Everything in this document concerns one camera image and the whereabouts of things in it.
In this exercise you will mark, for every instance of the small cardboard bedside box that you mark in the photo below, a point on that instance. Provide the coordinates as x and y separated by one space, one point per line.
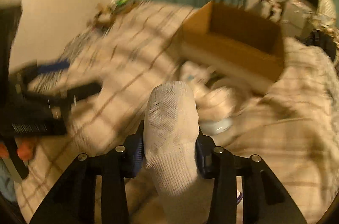
107 14

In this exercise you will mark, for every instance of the white knit sock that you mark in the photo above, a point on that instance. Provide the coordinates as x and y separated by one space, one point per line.
170 132

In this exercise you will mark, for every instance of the brown cardboard box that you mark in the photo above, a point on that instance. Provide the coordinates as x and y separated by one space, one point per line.
237 43

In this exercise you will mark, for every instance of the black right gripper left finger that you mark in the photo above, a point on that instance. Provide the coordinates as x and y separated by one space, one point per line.
72 198

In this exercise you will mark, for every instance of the white plush toy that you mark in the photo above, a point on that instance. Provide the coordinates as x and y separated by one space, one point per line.
191 71

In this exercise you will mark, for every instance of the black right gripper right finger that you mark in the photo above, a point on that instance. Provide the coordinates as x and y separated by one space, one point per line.
243 181

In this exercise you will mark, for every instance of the crumpled white cloth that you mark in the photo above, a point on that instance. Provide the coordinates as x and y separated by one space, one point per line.
216 104

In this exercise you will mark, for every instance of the person's left hand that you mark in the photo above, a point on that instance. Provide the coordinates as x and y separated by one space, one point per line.
25 150

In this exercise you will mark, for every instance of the plaid beige blanket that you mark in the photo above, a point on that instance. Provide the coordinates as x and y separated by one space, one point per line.
294 127

